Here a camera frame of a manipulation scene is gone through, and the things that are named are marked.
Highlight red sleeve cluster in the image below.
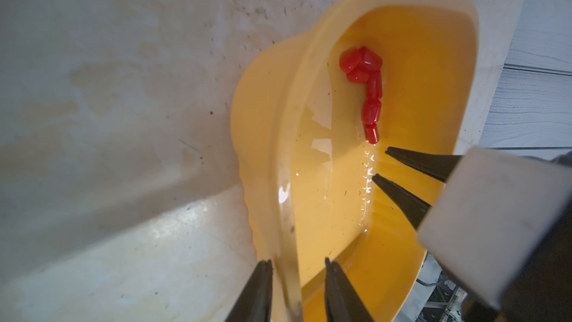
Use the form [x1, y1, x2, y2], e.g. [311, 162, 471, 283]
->
[339, 46, 384, 145]

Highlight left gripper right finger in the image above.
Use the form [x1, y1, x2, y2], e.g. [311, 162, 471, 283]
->
[325, 258, 374, 322]

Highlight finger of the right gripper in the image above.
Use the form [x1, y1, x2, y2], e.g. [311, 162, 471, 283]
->
[372, 174, 431, 230]
[385, 147, 463, 183]

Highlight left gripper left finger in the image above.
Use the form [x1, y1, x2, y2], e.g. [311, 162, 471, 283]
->
[226, 260, 273, 322]

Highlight yellow plastic storage box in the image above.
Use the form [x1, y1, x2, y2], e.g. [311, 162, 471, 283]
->
[229, 0, 480, 322]

